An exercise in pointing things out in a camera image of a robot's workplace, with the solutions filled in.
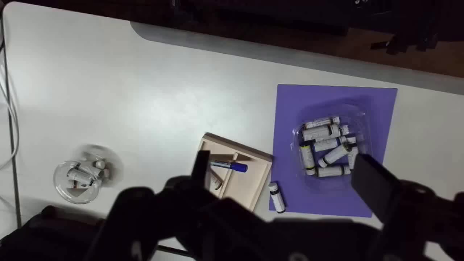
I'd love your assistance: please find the light wooden tray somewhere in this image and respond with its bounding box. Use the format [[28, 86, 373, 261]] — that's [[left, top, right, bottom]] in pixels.
[[194, 131, 276, 213]]

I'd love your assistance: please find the blue capped marker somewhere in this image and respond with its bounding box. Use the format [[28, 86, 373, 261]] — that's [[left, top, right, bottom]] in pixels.
[[211, 161, 250, 174]]

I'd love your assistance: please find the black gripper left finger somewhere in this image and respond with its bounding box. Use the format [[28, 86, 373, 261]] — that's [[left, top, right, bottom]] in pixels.
[[191, 150, 214, 183]]

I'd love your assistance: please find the clear plastic box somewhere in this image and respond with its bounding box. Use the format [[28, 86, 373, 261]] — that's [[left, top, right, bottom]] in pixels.
[[289, 102, 375, 180]]

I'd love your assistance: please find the round clear plastic container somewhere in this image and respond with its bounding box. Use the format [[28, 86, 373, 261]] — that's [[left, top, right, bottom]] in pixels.
[[53, 144, 125, 206]]

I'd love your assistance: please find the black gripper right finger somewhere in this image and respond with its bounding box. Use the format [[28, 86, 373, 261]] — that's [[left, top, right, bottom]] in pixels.
[[350, 152, 404, 229]]

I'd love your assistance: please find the white cable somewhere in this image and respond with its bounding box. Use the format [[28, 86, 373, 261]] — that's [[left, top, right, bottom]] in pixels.
[[0, 71, 22, 171]]

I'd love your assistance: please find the black chair base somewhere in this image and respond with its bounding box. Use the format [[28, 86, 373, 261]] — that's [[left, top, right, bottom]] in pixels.
[[370, 0, 449, 55]]

